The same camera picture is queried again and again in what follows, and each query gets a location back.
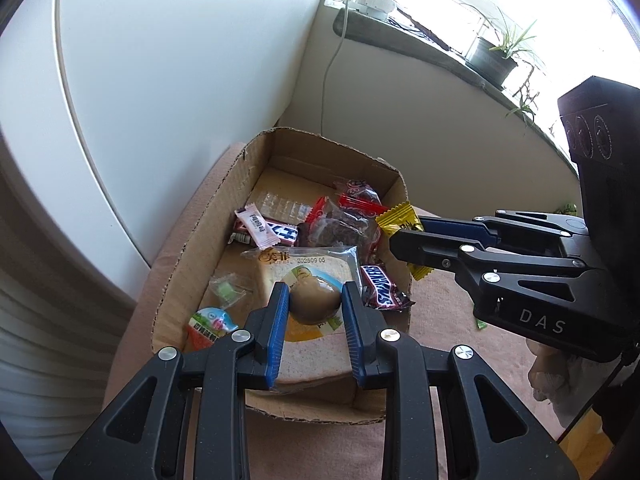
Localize round jelly cup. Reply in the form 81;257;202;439
186;306;240;353

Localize white ribbed panel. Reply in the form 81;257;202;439
0;272;142;466

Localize white cable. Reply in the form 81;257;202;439
317;0;352;134

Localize grey stone window sill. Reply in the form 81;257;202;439
332;7;581;177

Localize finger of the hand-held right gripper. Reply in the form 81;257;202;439
389;230;589;286
417;209;589;257

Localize thin black cable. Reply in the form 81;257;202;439
559;347;632;442

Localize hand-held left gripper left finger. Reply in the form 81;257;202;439
52;282;292;480

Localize brown chocolate bar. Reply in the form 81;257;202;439
359;262;416;311

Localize yellow candy packet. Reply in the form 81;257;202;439
375;201;434;281

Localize white wardrobe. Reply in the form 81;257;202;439
0;0;332;273

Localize black cables on sill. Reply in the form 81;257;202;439
387;7;452;52

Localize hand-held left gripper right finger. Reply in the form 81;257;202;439
341;282;581;480

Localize clear green candy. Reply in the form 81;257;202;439
209;272;248;309

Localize clear packet with brown egg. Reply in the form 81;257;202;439
277;265;351;342

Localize potted plant in grey pot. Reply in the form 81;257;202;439
460;7;548;127

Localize brown cardboard box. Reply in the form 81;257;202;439
150;127;414;423

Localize sliced bread packet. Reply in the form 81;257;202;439
242;246;362;392

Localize pink candy packet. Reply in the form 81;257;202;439
235;202;274;249

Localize person's right hand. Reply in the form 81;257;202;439
529;340;617;427

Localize clear packet of dark dates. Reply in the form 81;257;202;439
297;195;383;264

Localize white power strip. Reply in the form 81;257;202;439
356;0;396;21

